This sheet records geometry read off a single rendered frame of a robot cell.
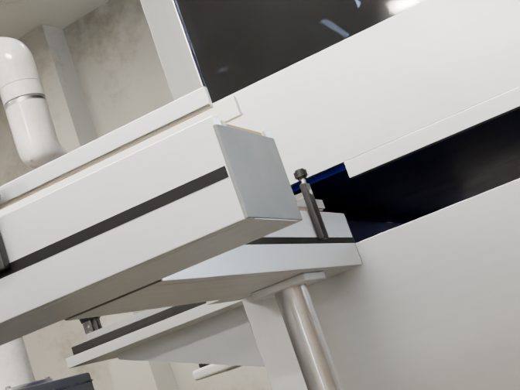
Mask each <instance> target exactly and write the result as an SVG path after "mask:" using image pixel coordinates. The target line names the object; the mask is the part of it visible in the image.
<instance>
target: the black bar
mask: <svg viewBox="0 0 520 390"><path fill-rule="evenodd" d="M205 303H207V302H202V303H192V304H186V305H180V306H173V307H170V308H169V309H166V310H163V311H161V312H158V313H155V314H153V315H151V316H148V317H145V318H143V319H140V320H137V321H135V322H133V323H130V324H128V325H125V326H123V327H120V328H118V329H116V330H113V331H110V332H108V333H106V334H102V335H101V336H98V337H95V338H93V339H90V340H87V341H85V342H83V343H81V344H78V345H75V346H73V347H72V348H71V349H72V351H73V354H74V355H76V354H79V353H81V352H84V351H87V350H89V349H91V348H93V347H97V346H99V345H102V344H105V343H107V342H109V341H111V340H114V339H117V338H119V337H122V336H125V335H126V334H130V333H132V332H135V331H137V330H140V329H142V328H144V327H147V326H150V325H152V324H154V323H158V322H160V321H162V320H165V319H168V318H170V317H172V316H175V315H177V314H180V313H183V312H185V311H187V310H191V309H193V308H195V307H198V306H201V305H203V304H205Z"/></svg>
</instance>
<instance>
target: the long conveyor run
mask: <svg viewBox="0 0 520 390"><path fill-rule="evenodd" d="M243 114H244V113H243V111H242V109H241V105H240V102H239V100H238V99H237V98H236V97H235V96H232V97H230V98H227V99H225V100H223V101H221V102H219V103H217V104H215V105H213V104H212V101H211V99H210V95H209V92H208V89H207V87H201V88H199V89H197V90H195V91H193V92H191V93H189V94H187V95H185V96H183V97H181V98H179V99H177V100H175V101H173V102H171V103H169V104H167V105H165V106H163V107H161V108H158V109H156V110H154V111H152V112H150V113H148V114H147V115H144V116H142V117H141V118H138V119H136V120H134V121H132V122H130V123H128V124H127V125H124V126H122V127H120V128H118V129H116V130H114V131H113V132H110V133H108V134H106V135H103V136H101V137H100V138H98V139H95V140H94V141H92V142H89V143H87V144H86V145H83V146H81V147H80V148H78V149H75V150H74V151H72V152H69V153H67V154H66V155H64V156H61V157H60V158H58V159H55V160H53V161H51V162H48V163H47V164H45V165H43V166H41V167H39V168H37V169H34V170H33V171H31V172H29V173H27V174H25V175H23V176H20V177H19V178H17V179H15V180H13V181H11V182H9V183H7V184H5V185H3V186H0V346H1V345H3V344H7V343H8V342H10V341H13V340H16V339H18V338H20V337H23V336H25V335H27V334H30V333H32V332H35V331H37V330H40V329H42V328H44V327H48V326H49V325H51V324H54V323H57V322H59V321H61V320H64V319H66V318H68V317H71V316H73V315H76V314H78V313H81V312H83V311H85V310H89V309H90V308H93V307H95V306H98V305H100V304H102V303H105V302H107V301H109V300H112V299H114V298H117V297H119V296H122V295H124V294H126V293H130V292H131V291H134V290H136V289H139V288H141V287H143V286H147V285H148V284H150V283H153V282H156V281H158V280H160V279H163V278H165V277H167V276H169V275H172V274H175V273H177V272H180V271H182V270H184V269H188V268H189V267H191V266H194V265H197V264H199V263H201V262H204V261H206V260H208V259H211V258H213V257H216V256H218V255H221V254H223V253H225V252H227V251H230V250H233V249H235V248H238V247H240V246H242V245H245V244H247V243H249V242H252V241H255V240H257V239H259V238H262V237H265V236H266V235H268V234H271V233H274V232H276V231H279V230H281V229H283V228H287V227H288V226H290V225H293V224H296V223H298V222H300V221H301V220H302V219H303V218H302V215H301V213H300V211H299V207H298V204H297V202H296V198H295V196H294V193H293V190H292V187H291V185H290V182H289V179H288V176H287V174H286V171H285V168H284V165H283V163H282V160H281V157H280V154H279V151H278V149H277V146H276V143H275V140H274V139H273V138H272V136H271V133H270V131H267V130H262V131H260V132H256V131H252V130H249V129H246V128H241V127H238V126H234V125H229V124H226V123H228V122H230V121H232V120H234V119H236V118H239V117H241V116H242V115H243Z"/></svg>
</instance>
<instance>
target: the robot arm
mask: <svg viewBox="0 0 520 390"><path fill-rule="evenodd" d="M0 95H1V98H2V103H3V105H4V108H5V113H6V116H7V119H8V121H9V126H10V129H11V131H12V136H13V138H14V141H15V146H16V148H17V151H18V154H19V157H20V159H21V160H22V162H23V163H24V164H25V165H26V166H28V167H29V168H31V169H37V168H39V167H41V166H43V165H45V164H47V163H49V162H51V161H53V160H55V159H58V158H60V157H61V156H64V155H66V154H67V153H69V152H67V151H66V150H65V149H64V148H63V147H62V145H61V144H60V142H59V140H58V138H57V135H56V130H55V128H54V124H53V119H52V117H51V114H50V109H49V106H48V103H47V100H46V95H45V93H44V90H43V86H42V83H41V80H40V77H39V72H38V70H37V66H36V62H35V60H34V58H33V55H32V53H31V52H30V50H29V48H28V47H27V46H26V45H25V44H24V43H22V42H21V41H19V40H17V39H13V38H9V37H0ZM100 318H101V317H100V316H96V317H90V318H84V319H79V320H80V322H81V323H82V324H83V327H84V331H85V334H89V333H91V332H93V331H96V330H99V329H101V328H102V326H101V321H100ZM52 380H53V379H52V378H50V377H46V378H45V379H42V380H38V381H36V380H35V377H34V374H33V370H32V366H31V364H30V360H29V356H28V353H27V350H26V346H25V343H24V340H23V337H20V338H18V339H16V340H13V341H10V342H8V343H7V344H3V345H1V346H0V390H17V389H21V388H26V387H29V386H33V385H38V384H42V383H45V382H48V381H52Z"/></svg>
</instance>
